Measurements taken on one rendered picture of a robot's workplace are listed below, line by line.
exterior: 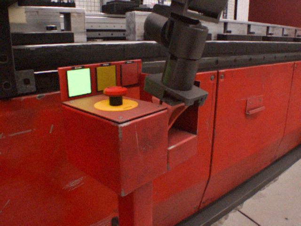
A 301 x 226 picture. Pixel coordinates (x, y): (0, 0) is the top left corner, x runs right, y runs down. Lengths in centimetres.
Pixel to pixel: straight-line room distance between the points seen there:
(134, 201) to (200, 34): 32
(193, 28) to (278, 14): 209
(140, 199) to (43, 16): 52
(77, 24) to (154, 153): 48
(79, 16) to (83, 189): 48
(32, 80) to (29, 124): 10
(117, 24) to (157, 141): 80
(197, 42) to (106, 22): 74
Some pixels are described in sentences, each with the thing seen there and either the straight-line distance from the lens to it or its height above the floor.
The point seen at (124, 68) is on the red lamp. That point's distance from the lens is 54.
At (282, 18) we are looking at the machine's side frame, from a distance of 245.
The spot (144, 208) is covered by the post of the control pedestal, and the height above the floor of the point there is 56.
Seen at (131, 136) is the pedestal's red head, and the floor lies 75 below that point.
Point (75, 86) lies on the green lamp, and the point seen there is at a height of 80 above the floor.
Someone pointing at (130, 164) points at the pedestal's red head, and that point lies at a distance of 38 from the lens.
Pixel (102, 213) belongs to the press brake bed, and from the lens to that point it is 83.
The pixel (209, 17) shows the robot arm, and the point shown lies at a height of 92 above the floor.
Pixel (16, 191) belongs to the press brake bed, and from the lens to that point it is 69.
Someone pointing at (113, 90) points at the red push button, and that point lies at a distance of 40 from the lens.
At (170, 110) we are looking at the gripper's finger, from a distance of 44.
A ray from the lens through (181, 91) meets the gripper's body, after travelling 43.
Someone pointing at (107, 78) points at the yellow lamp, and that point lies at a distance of 51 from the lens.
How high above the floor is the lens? 89
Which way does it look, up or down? 17 degrees down
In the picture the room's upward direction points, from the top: straight up
